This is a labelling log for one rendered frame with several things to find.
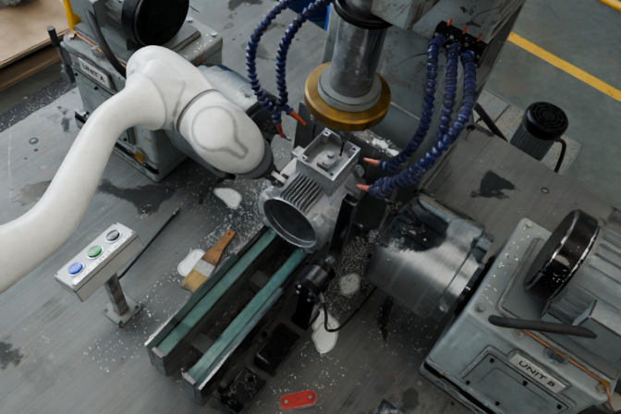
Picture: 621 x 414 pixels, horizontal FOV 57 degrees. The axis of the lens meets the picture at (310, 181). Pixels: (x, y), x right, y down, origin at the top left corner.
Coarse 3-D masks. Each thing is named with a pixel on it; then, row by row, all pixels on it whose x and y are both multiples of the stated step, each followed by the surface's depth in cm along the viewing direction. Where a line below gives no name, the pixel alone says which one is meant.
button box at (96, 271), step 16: (96, 240) 123; (128, 240) 122; (80, 256) 120; (96, 256) 119; (112, 256) 120; (128, 256) 123; (64, 272) 118; (80, 272) 116; (96, 272) 118; (112, 272) 121; (64, 288) 120; (80, 288) 116; (96, 288) 119
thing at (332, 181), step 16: (320, 144) 138; (336, 144) 138; (352, 144) 135; (304, 160) 131; (320, 160) 133; (336, 160) 135; (352, 160) 134; (304, 176) 134; (320, 176) 130; (336, 176) 129
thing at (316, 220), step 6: (354, 168) 138; (360, 168) 138; (354, 174) 139; (360, 174) 138; (270, 186) 133; (270, 192) 131; (276, 192) 132; (312, 216) 129; (318, 216) 129; (264, 222) 142; (312, 222) 129; (318, 222) 129; (312, 252) 138
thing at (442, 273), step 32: (416, 192) 128; (416, 224) 122; (448, 224) 122; (480, 224) 127; (384, 256) 123; (416, 256) 120; (448, 256) 119; (480, 256) 120; (384, 288) 128; (416, 288) 122; (448, 288) 119
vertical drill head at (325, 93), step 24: (360, 0) 96; (336, 48) 108; (360, 48) 104; (312, 72) 120; (336, 72) 111; (360, 72) 109; (312, 96) 116; (336, 96) 114; (360, 96) 115; (384, 96) 119; (312, 120) 123; (336, 120) 114; (360, 120) 114
